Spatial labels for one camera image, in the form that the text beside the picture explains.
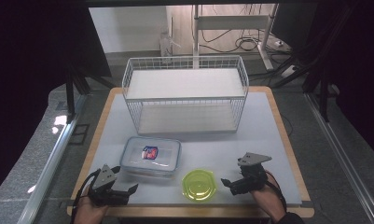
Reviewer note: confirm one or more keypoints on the clear food container blue lid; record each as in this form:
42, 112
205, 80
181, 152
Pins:
150, 155

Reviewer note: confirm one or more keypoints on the person's left hand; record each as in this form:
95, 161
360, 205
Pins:
88, 211

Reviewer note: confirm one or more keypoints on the person's right hand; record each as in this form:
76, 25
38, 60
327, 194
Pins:
268, 200

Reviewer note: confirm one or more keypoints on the white desk frame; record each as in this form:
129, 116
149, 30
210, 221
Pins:
231, 22

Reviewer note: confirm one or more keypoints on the clear plastic bottle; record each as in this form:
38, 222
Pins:
167, 43

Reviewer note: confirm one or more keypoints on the green plastic bowl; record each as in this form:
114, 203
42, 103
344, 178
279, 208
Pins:
199, 185

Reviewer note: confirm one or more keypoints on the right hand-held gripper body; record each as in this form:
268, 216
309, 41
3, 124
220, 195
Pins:
251, 177

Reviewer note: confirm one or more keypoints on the aluminium rail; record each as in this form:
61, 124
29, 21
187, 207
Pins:
51, 161
343, 149

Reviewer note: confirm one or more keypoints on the black metal stand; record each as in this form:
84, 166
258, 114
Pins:
324, 93
71, 93

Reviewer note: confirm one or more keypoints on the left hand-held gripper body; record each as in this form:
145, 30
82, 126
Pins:
104, 182

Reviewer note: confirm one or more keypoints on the grey table mat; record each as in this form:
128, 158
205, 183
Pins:
237, 149

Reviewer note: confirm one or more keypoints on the white power strip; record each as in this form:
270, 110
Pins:
279, 43
289, 71

